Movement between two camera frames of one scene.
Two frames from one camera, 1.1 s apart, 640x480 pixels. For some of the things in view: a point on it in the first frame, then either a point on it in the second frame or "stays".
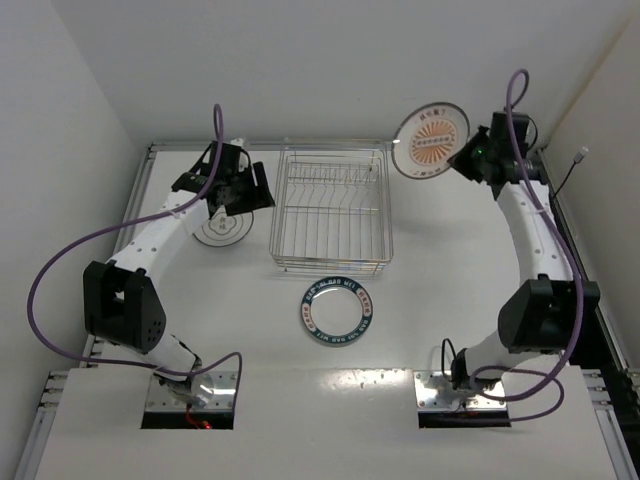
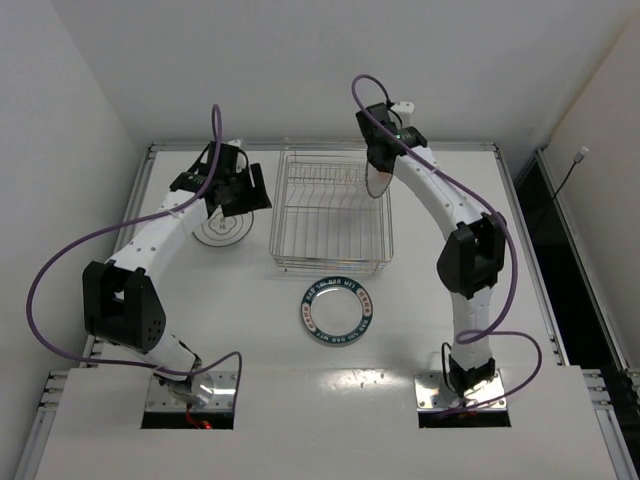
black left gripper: (251, 192) stays
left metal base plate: (222, 399) stays
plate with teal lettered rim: (337, 310) stays
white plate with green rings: (223, 229) stays
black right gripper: (466, 158) -> (380, 158)
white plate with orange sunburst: (426, 137) -> (378, 181)
